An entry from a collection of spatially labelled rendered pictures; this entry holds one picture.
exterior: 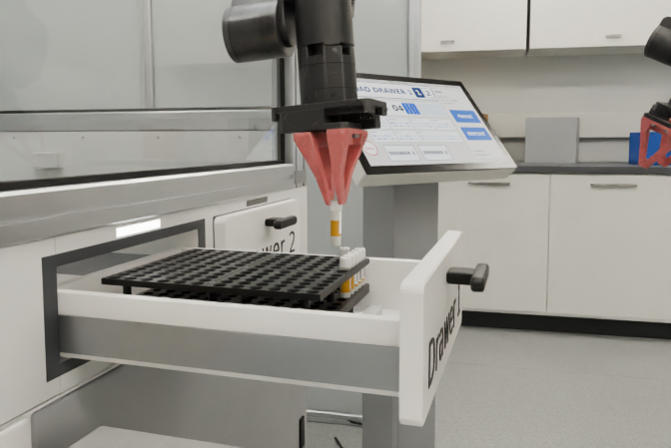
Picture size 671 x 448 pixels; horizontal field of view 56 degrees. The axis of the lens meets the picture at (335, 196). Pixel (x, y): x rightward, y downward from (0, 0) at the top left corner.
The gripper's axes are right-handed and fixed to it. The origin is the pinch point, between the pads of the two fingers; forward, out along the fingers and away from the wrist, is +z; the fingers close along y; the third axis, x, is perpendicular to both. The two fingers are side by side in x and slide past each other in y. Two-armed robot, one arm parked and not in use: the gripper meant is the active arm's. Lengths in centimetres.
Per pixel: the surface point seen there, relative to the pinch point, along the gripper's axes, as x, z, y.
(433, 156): 89, -4, -9
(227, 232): 15.3, 5.1, -22.0
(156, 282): -10.5, 6.7, -14.4
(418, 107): 98, -16, -14
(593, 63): 361, -55, 35
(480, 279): -3.2, 7.7, 14.4
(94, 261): 9.6, 8.0, -39.8
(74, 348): -14.8, 12.0, -20.6
